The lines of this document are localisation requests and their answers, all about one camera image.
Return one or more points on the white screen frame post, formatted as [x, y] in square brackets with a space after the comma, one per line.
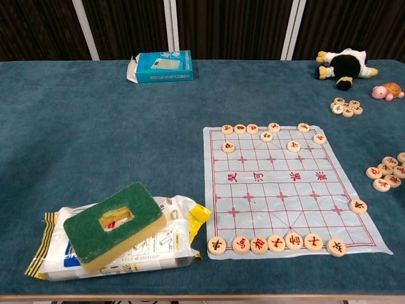
[175, 28]
[87, 31]
[293, 31]

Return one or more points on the white yellow wet wipes pack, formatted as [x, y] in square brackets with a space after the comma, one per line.
[152, 251]

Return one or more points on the black white plush penguin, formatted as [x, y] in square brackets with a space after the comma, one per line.
[345, 66]

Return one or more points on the round wooden chess piece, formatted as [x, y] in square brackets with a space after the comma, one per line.
[313, 242]
[252, 128]
[355, 103]
[357, 110]
[294, 241]
[240, 128]
[393, 180]
[339, 100]
[400, 172]
[217, 245]
[274, 127]
[402, 157]
[358, 206]
[385, 169]
[373, 173]
[381, 185]
[266, 136]
[337, 109]
[320, 138]
[390, 161]
[347, 113]
[333, 104]
[294, 146]
[337, 247]
[228, 147]
[259, 245]
[227, 129]
[303, 127]
[241, 245]
[346, 105]
[277, 244]

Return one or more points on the blue cardboard box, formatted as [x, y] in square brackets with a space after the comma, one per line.
[164, 66]

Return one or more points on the green yellow sponge with hole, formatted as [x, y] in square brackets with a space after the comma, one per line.
[95, 234]

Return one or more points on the plastic chinese chess board sheet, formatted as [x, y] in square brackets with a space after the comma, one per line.
[269, 190]

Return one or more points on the pink brown turtle toy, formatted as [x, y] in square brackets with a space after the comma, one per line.
[389, 90]

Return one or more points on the dark slatted screen panel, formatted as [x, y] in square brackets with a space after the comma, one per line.
[354, 25]
[38, 28]
[133, 25]
[234, 28]

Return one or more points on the teal table cloth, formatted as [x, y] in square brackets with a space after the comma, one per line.
[95, 126]

